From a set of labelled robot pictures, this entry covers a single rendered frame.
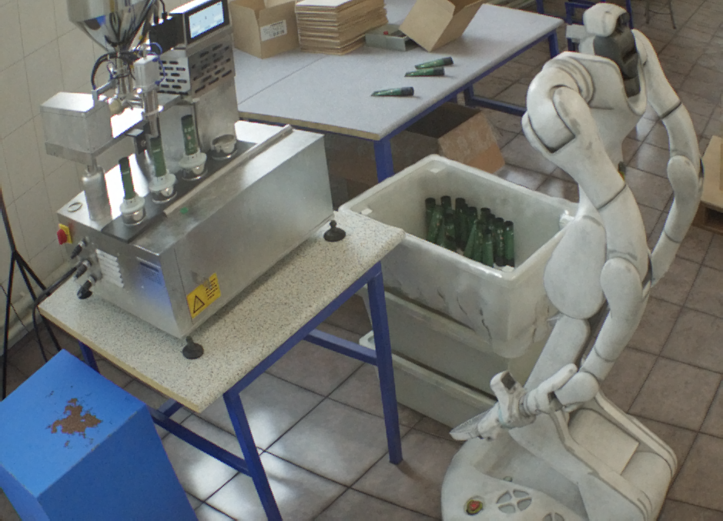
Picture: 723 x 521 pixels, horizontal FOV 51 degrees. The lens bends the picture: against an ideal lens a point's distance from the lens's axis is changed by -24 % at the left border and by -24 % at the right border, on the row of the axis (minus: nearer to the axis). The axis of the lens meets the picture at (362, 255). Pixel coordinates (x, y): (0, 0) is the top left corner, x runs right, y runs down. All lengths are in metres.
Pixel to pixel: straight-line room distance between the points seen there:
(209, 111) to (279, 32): 1.55
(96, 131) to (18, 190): 1.57
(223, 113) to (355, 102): 0.92
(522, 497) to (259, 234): 0.91
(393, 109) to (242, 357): 1.27
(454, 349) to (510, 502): 0.70
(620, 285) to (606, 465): 0.72
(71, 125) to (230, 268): 0.57
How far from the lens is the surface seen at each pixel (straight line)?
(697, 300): 3.45
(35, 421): 2.31
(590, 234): 1.69
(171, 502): 2.44
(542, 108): 1.43
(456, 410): 2.81
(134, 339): 2.20
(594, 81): 1.54
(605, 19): 1.54
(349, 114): 3.08
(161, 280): 2.00
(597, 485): 2.09
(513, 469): 2.32
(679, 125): 1.84
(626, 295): 1.50
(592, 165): 1.43
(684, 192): 1.89
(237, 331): 2.14
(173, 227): 2.04
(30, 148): 3.60
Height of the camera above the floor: 1.99
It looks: 32 degrees down
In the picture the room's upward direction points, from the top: 7 degrees counter-clockwise
